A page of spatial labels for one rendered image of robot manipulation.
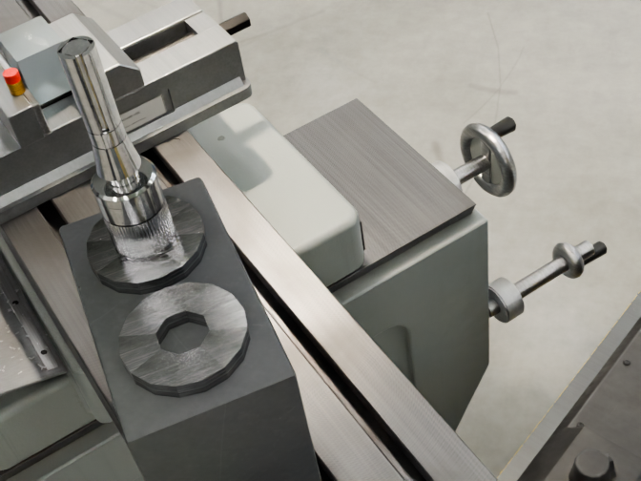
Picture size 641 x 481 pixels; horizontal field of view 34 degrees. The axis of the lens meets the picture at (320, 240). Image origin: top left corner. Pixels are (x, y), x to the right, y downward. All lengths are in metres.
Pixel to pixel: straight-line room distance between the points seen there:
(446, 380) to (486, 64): 1.31
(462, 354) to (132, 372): 0.86
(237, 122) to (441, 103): 1.29
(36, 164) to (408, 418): 0.49
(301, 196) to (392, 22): 1.66
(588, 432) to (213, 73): 0.59
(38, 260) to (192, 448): 0.43
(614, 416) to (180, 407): 0.70
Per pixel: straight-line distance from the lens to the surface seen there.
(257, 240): 1.05
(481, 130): 1.50
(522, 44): 2.76
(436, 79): 2.66
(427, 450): 0.88
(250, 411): 0.72
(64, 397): 1.15
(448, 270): 1.36
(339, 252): 1.22
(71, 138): 1.15
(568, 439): 1.26
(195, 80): 1.18
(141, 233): 0.76
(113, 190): 0.74
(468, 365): 1.55
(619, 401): 1.31
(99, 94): 0.69
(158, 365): 0.71
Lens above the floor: 1.67
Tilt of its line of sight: 47 degrees down
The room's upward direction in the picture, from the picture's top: 10 degrees counter-clockwise
